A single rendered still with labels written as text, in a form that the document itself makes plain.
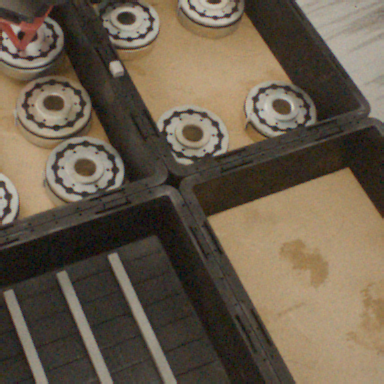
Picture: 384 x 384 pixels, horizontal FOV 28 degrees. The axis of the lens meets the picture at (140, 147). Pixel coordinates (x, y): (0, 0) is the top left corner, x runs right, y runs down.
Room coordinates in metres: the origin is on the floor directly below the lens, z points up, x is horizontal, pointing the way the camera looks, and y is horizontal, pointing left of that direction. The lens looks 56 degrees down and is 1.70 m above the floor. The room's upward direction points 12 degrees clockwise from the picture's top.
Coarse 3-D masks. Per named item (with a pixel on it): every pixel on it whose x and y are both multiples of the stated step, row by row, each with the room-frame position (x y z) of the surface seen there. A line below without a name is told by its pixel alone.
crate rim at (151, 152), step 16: (80, 16) 0.72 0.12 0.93; (96, 48) 0.68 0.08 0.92; (112, 80) 0.62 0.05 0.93; (128, 96) 0.60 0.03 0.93; (128, 112) 0.58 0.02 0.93; (144, 128) 0.56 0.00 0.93; (144, 144) 0.53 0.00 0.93; (160, 160) 0.52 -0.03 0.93; (160, 176) 0.49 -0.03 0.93; (112, 192) 0.46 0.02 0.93; (128, 192) 0.46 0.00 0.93; (64, 208) 0.42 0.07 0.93; (80, 208) 0.43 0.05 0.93; (16, 224) 0.39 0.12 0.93; (32, 224) 0.40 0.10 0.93
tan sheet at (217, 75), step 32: (160, 0) 0.88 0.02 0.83; (160, 32) 0.81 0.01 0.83; (192, 32) 0.83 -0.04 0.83; (256, 32) 0.86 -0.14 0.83; (128, 64) 0.74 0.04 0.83; (160, 64) 0.75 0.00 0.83; (192, 64) 0.76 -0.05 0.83; (224, 64) 0.78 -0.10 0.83; (256, 64) 0.79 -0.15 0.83; (160, 96) 0.69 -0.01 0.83; (192, 96) 0.70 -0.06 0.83; (224, 96) 0.72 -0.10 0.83
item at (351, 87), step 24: (288, 0) 0.83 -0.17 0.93; (96, 24) 0.71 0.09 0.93; (312, 24) 0.80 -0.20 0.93; (336, 72) 0.72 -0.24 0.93; (360, 96) 0.68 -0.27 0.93; (144, 120) 0.57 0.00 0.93; (336, 120) 0.63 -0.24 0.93; (264, 144) 0.57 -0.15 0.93; (168, 168) 0.51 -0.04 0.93; (192, 168) 0.51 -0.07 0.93
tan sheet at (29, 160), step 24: (0, 72) 0.68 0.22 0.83; (72, 72) 0.70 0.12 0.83; (0, 96) 0.63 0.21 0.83; (0, 120) 0.59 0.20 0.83; (96, 120) 0.63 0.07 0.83; (0, 144) 0.56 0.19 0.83; (24, 144) 0.56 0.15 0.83; (0, 168) 0.52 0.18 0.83; (24, 168) 0.53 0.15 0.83; (24, 192) 0.49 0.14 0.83; (24, 216) 0.46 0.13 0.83
